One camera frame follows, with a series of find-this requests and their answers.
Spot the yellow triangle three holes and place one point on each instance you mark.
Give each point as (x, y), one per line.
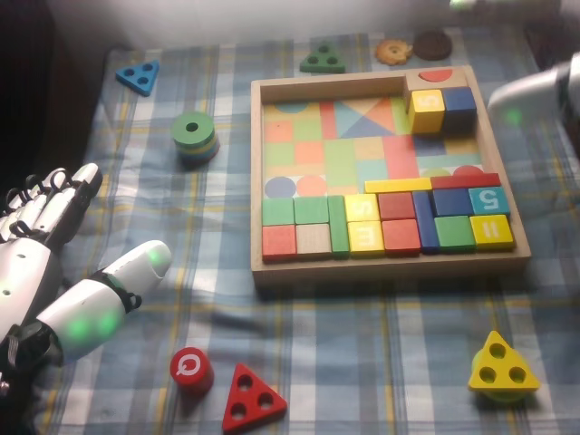
(500, 364)

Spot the red triangle three holes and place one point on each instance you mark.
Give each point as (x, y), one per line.
(250, 397)

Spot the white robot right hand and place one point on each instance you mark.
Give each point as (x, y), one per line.
(525, 99)

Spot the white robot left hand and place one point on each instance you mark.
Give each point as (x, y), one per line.
(27, 272)

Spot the wooden puzzle tray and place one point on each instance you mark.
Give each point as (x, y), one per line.
(389, 271)

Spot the dark blue cube block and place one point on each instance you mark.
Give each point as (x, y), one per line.
(460, 113)

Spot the yellow cube block with five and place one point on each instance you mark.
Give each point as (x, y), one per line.
(426, 118)

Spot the tan flower-shaped disc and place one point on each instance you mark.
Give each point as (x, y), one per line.
(384, 53)

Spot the green triangle three holes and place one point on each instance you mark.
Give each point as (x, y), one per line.
(321, 68)

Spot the blue plaid table cloth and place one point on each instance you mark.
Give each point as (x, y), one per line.
(317, 340)

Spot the blue triangle three holes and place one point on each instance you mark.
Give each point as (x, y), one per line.
(138, 74)

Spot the dark brown round disc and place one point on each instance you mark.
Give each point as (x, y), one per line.
(432, 45)

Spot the red cylinder with letter Q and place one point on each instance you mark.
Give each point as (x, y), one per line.
(192, 380)

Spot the natural wood block red semicircle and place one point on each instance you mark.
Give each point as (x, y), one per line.
(457, 79)

